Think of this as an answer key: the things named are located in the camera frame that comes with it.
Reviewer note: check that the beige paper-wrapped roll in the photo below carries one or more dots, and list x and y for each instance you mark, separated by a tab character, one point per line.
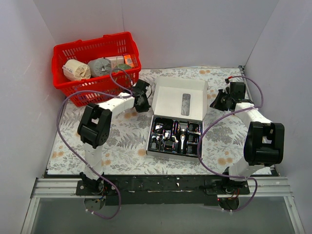
75	70

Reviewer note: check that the white flat box in basket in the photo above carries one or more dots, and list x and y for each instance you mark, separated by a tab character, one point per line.
115	60

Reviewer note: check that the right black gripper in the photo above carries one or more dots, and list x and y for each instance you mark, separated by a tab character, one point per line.
220	103

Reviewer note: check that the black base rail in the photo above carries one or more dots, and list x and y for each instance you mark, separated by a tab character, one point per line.
161	189

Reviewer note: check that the red plastic shopping basket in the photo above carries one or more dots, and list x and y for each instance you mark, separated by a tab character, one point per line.
119	44

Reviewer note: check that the black silver hair clipper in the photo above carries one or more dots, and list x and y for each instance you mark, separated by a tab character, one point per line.
183	130

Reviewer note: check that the floral table mat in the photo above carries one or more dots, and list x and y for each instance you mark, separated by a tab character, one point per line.
124	152

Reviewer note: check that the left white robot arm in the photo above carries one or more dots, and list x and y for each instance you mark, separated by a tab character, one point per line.
94	129

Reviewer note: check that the orange small box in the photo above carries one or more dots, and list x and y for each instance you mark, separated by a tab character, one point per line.
129	61

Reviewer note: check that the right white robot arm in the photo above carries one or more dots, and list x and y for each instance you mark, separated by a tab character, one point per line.
264	144

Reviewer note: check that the grey wrapped roll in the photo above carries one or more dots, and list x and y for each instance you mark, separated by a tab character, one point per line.
100	67

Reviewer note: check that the white hair clipper box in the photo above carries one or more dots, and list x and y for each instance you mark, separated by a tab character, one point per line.
177	100

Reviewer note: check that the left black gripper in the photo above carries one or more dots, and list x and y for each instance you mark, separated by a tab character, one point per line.
143	103

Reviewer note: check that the green broccoli-like item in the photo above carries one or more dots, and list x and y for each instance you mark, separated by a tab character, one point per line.
121	67

